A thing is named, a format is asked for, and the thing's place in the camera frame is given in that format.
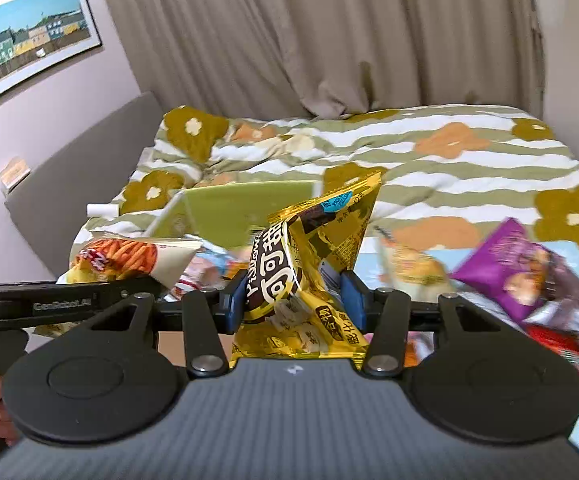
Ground orange snack packet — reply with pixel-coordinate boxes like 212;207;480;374
403;332;438;368

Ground green storage box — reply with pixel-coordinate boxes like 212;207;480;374
142;180;320;251

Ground small white cylinder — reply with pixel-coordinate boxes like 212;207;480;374
86;203;122;219

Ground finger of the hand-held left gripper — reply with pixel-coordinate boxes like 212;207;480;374
96;279;166;307

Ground small wooden wall plaque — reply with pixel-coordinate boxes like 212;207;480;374
0;156;31;192

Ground pale corn snack bag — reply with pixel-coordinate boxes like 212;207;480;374
374;227;453;297

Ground beige curtain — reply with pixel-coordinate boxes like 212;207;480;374
94;0;546;121

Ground framed wall picture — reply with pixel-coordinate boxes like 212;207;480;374
0;0;104;107

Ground grey headboard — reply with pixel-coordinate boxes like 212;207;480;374
4;91;165;282

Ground purple snack bag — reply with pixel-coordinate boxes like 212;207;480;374
449;217;579;334

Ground white bag with orange sticks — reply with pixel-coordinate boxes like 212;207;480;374
34;234;205;338

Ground floral striped blanket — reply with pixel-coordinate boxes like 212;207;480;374
69;104;579;282

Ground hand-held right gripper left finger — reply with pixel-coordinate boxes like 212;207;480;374
90;269;248;380

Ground pink and white snack packet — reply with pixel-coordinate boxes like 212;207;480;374
166;247;250;304

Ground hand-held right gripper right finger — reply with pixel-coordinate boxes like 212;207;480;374
341;269;501;378

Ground red snack packet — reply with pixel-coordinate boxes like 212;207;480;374
524;322;579;374

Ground yellow snack bag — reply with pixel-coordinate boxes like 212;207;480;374
229;169;383;368

